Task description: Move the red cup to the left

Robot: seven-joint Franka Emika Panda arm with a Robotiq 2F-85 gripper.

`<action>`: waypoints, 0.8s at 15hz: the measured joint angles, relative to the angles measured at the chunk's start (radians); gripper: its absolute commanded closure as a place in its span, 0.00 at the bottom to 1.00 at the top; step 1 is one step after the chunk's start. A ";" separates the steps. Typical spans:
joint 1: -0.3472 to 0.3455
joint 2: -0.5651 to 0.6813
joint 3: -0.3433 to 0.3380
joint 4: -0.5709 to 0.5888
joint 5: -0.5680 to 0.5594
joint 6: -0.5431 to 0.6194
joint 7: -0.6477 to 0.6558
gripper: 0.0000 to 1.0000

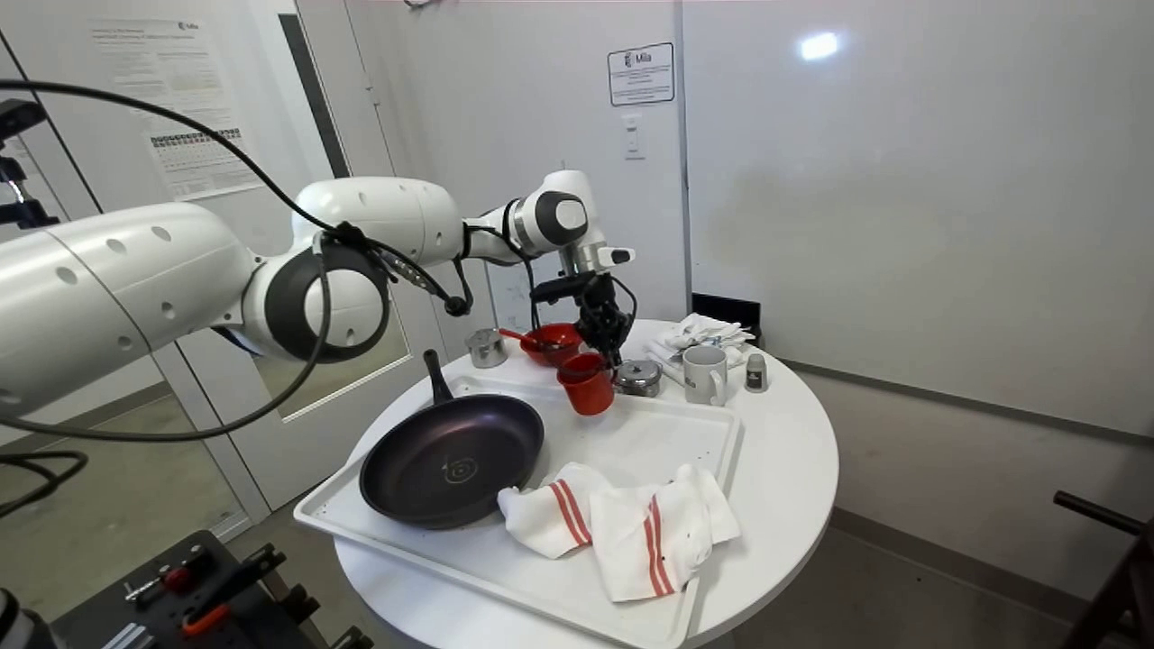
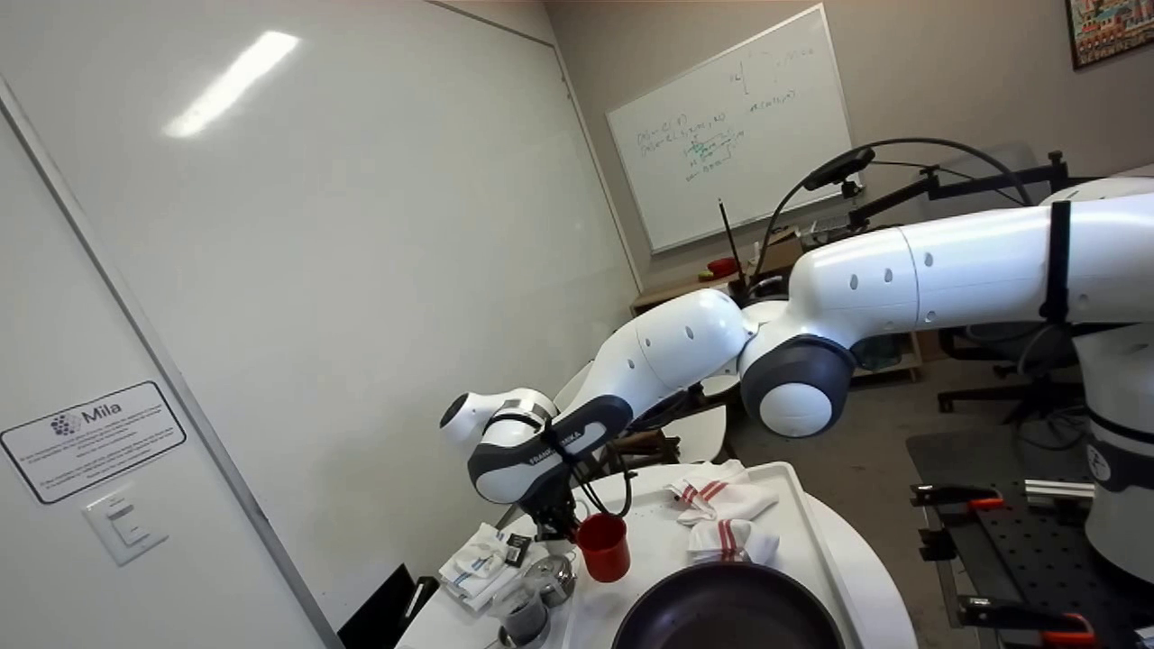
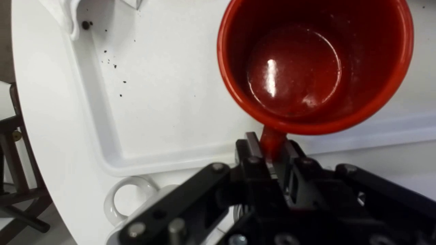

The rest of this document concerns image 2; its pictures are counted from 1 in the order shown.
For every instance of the white towel with red stripes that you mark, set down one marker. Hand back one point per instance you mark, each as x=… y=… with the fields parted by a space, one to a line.
x=717 y=499
x=729 y=542

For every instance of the white packets with black label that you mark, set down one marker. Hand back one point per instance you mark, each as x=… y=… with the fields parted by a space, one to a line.
x=483 y=575

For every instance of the grey round tin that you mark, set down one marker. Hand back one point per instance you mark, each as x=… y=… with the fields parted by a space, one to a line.
x=525 y=622

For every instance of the black frying pan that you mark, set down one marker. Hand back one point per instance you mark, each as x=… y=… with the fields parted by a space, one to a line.
x=728 y=615

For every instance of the black orange bar clamp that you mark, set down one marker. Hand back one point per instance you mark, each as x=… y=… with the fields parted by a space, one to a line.
x=950 y=494
x=1032 y=622

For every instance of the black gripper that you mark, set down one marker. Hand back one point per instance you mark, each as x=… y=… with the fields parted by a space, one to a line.
x=557 y=494

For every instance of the white whiteboard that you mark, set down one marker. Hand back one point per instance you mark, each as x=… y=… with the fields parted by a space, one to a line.
x=734 y=133

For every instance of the white wall sign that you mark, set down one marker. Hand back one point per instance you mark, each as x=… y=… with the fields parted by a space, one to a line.
x=93 y=438

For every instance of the framed picture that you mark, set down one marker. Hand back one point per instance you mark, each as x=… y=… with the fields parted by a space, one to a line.
x=1113 y=30

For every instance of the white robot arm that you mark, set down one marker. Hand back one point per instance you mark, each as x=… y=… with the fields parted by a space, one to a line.
x=960 y=273

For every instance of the white light switch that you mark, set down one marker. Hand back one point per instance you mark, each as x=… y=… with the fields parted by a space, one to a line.
x=126 y=529

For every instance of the steel pot with lid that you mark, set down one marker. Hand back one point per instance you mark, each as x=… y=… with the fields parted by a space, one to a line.
x=550 y=581

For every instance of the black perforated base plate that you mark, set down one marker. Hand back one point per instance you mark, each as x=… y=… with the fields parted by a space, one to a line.
x=1048 y=554

